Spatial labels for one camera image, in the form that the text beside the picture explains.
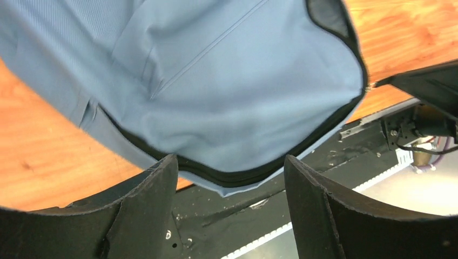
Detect aluminium frame rail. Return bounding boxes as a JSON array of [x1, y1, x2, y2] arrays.
[[220, 98, 458, 259]]

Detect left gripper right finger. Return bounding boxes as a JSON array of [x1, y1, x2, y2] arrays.
[[284, 155, 457, 259]]

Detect blue fabric backpack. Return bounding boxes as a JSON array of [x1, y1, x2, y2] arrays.
[[1, 0, 368, 196]]

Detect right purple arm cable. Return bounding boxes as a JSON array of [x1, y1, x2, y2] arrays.
[[411, 135, 452, 174]]

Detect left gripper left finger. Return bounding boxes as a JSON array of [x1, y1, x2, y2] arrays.
[[1, 155, 178, 258]]

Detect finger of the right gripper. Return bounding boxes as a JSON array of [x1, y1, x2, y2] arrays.
[[374, 60, 457, 118]]

